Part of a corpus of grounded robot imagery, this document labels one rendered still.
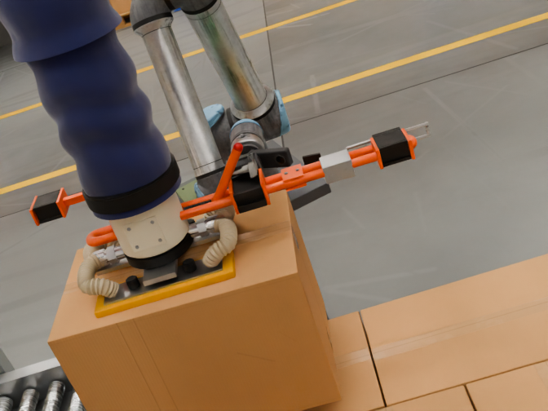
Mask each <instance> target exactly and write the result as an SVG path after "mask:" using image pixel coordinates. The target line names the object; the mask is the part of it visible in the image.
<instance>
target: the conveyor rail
mask: <svg viewBox="0 0 548 411"><path fill-rule="evenodd" d="M54 381H60V382H62V383H63V384H64V385H65V390H64V393H66V392H69V391H72V390H73V386H72V384H71V383H70V381H69V379H68V378H67V376H66V374H65V372H64V371H63V369H62V367H61V366H60V363H59V361H58V360H57V359H56V358H52V359H49V360H45V361H42V362H39V363H36V364H34V365H29V366H26V367H24V368H20V369H16V370H13V371H10V372H7V373H3V374H0V397H4V396H5V397H8V398H10V399H12V401H13V405H12V408H11V409H14V408H17V407H19V405H20V401H21V398H22V395H23V393H24V391H25V390H27V389H34V390H36V391H37V392H38V393H39V397H38V401H39V400H44V399H46V394H47V391H48V388H49V385H50V383H51V382H54Z"/></svg>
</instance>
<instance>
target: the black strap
mask: <svg viewBox="0 0 548 411"><path fill-rule="evenodd" d="M170 156H171V163H170V167H169V168H168V169H167V171H166V172H165V173H163V174H162V175H161V176H159V177H158V178H157V179H155V180H153V181H152V182H151V183H148V184H146V185H144V186H142V187H140V188H136V189H134V190H132V191H129V192H124V193H120V194H116V195H112V196H107V197H89V196H88V195H86V193H85V192H84V190H83V189H82V195H83V197H84V199H85V201H86V203H87V205H88V207H89V208H90V210H91V211H93V212H95V213H97V214H120V213H124V212H127V211H130V210H134V209H137V208H139V207H141V206H145V205H147V204H148V203H150V202H152V201H155V200H156V199H157V198H159V197H161V196H162V195H163V194H165V193H166V192H167V191H169V190H170V189H171V188H172V187H173V186H174V185H175V183H176V182H177V180H178V178H179V174H180V171H179V167H178V164H177V162H176V160H175V157H174V155H173V154H172V153H170Z"/></svg>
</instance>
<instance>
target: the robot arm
mask: <svg viewBox="0 0 548 411"><path fill-rule="evenodd" d="M177 8H181V10H182V11H183V13H184V14H185V15H186V16H187V18H188V21H189V23H190V25H191V26H192V28H193V30H194V32H195V33H196V35H197V37H198V39H199V41H200V42H201V44H202V46H203V48H204V50H205V52H206V54H207V55H208V57H209V59H210V61H211V63H212V65H213V66H214V68H215V70H216V72H217V74H218V75H219V77H220V79H221V81H222V83H223V85H224V86H225V88H226V90H227V92H228V94H229V95H230V97H231V99H232V101H231V105H230V108H227V109H224V107H223V105H222V104H213V105H211V106H208V107H206V108H204V109H202V106H201V103H200V100H199V99H198V96H197V93H196V90H195V88H194V85H193V83H192V79H191V78H190V75H189V72H188V69H187V67H186V64H185V62H184V60H183V57H182V54H181V51H180V49H179V46H178V43H177V41H176V39H175V36H174V33H173V30H172V28H171V25H172V22H173V20H174V17H173V16H172V13H171V12H172V11H173V10H175V9H177ZM130 23H131V26H132V29H133V30H134V33H135V34H137V35H139V36H140V37H142V39H143V40H144V44H145V46H146V49H147V51H148V54H149V57H150V59H151V61H152V65H153V67H154V69H155V72H156V74H157V78H158V80H159V82H160V84H161V88H162V90H163V93H164V95H165V97H166V101H167V103H168V105H169V108H170V111H171V113H172V116H173V118H174V120H175V124H176V126H177V128H178V131H179V134H180V137H181V139H182V141H183V145H184V147H185V149H186V152H187V154H188V157H189V160H190V162H191V164H192V168H193V170H194V172H195V177H196V179H197V183H195V184H194V190H195V193H196V195H197V198H199V197H204V196H207V195H210V194H213V193H215V192H216V189H217V187H218V185H219V181H220V180H221V177H222V174H223V171H224V169H225V166H226V165H227V162H228V158H229V157H230V154H231V151H232V148H233V145H234V144H235V143H241V144H242V145H243V150H242V152H241V155H240V157H239V160H238V162H237V164H236V168H235V170H234V172H233V174H232V177H234V176H237V175H242V174H244V173H247V172H250V178H251V179H252V178H254V177H255V176H257V175H258V174H257V173H258V171H257V170H258V169H260V168H261V169H262V172H263V175H264V178H266V177H268V176H271V175H276V174H279V173H280V171H278V169H277V168H279V167H290V166H291V165H292V164H293V159H292V157H291V154H290V151H289V148H288V147H285V148H268V146H267V143H266V142H267V141H268V140H271V139H275V138H277V137H281V136H282V135H284V134H286V133H288V132H289V131H290V124H289V119H288V116H287V113H286V111H285V106H284V103H283V100H282V98H281V93H280V91H279V90H274V91H272V89H271V88H270V87H269V86H267V85H264V84H262V83H261V80H260V78H259V76H258V74H257V72H256V70H255V68H254V66H253V64H252V62H251V60H250V58H249V56H248V53H247V51H246V49H245V47H244V45H243V43H242V41H241V39H240V37H239V35H238V33H237V31H236V29H235V27H234V24H233V22H232V20H231V18H230V16H229V14H228V12H227V10H226V8H225V6H224V4H223V2H222V0H131V5H130Z"/></svg>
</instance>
